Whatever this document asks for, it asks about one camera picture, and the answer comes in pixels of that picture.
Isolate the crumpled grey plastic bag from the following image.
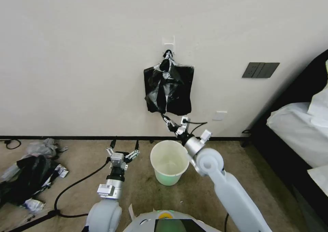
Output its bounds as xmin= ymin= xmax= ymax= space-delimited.
xmin=25 ymin=138 xmax=69 ymax=159

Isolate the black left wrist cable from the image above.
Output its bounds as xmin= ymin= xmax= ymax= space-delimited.
xmin=54 ymin=156 xmax=112 ymax=217

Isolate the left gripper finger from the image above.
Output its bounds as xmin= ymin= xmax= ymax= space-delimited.
xmin=124 ymin=139 xmax=141 ymax=163
xmin=106 ymin=139 xmax=117 ymax=159

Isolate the black bed frame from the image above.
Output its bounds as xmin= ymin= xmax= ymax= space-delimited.
xmin=242 ymin=48 xmax=328 ymax=232

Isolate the white wall outlet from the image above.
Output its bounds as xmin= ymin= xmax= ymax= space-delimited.
xmin=212 ymin=111 xmax=228 ymax=121

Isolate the black plastic trash bag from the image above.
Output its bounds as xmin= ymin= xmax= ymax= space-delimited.
xmin=143 ymin=49 xmax=195 ymax=116

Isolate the white plastic trash bin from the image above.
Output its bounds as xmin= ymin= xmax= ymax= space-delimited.
xmin=150 ymin=140 xmax=190 ymax=187

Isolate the white bed sheet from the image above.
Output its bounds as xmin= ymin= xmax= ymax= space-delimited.
xmin=266 ymin=102 xmax=328 ymax=169

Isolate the black baseboard strip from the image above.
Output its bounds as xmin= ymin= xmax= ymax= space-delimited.
xmin=0 ymin=135 xmax=253 ymax=141

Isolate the white folded cloth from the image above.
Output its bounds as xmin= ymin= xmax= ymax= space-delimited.
xmin=306 ymin=165 xmax=328 ymax=189

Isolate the white robot front shell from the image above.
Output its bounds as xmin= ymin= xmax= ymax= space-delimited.
xmin=125 ymin=204 xmax=215 ymax=232

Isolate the white wall hook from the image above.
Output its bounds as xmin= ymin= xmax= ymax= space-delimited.
xmin=162 ymin=36 xmax=176 ymax=53

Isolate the looped black floor cable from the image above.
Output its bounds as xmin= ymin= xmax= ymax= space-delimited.
xmin=0 ymin=138 xmax=21 ymax=150

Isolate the printed white wrapper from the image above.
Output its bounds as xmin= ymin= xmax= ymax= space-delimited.
xmin=21 ymin=198 xmax=47 ymax=213
xmin=54 ymin=164 xmax=69 ymax=178

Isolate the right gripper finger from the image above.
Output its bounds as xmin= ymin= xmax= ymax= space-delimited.
xmin=161 ymin=113 xmax=183 ymax=129
xmin=164 ymin=119 xmax=180 ymax=137

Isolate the white pillow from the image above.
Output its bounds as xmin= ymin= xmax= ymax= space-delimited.
xmin=307 ymin=84 xmax=328 ymax=128

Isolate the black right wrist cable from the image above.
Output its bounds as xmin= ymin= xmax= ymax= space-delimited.
xmin=187 ymin=118 xmax=208 ymax=136

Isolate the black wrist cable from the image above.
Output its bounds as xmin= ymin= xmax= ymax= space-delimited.
xmin=54 ymin=156 xmax=112 ymax=217
xmin=187 ymin=118 xmax=208 ymax=136

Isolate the dark wall switch panel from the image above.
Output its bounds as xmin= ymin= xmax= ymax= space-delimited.
xmin=242 ymin=62 xmax=281 ymax=79

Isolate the crumpled black bag pile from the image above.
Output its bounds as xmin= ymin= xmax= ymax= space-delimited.
xmin=0 ymin=154 xmax=60 ymax=208

